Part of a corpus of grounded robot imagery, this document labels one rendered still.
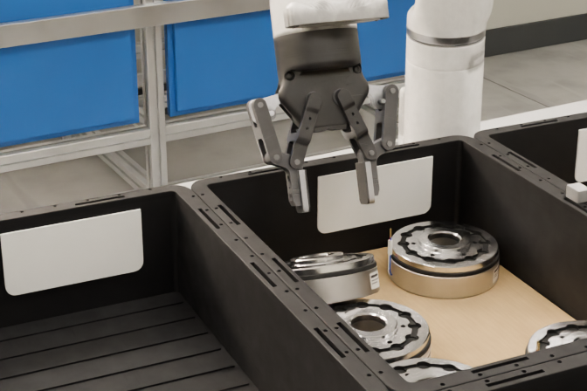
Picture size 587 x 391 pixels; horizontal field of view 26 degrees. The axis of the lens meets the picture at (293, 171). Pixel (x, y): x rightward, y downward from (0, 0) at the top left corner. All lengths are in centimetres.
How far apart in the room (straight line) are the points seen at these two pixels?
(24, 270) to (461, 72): 59
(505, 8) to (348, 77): 359
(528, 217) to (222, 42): 199
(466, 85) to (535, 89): 289
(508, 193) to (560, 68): 342
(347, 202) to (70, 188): 238
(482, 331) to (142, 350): 29
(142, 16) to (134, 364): 196
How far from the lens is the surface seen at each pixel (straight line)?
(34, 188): 357
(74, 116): 301
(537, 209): 117
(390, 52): 337
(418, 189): 126
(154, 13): 298
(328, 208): 121
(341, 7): 107
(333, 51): 110
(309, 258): 111
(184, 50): 307
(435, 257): 117
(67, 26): 291
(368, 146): 113
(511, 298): 118
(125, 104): 304
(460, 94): 149
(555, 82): 446
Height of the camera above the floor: 138
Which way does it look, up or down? 22 degrees down
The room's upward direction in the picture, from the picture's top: straight up
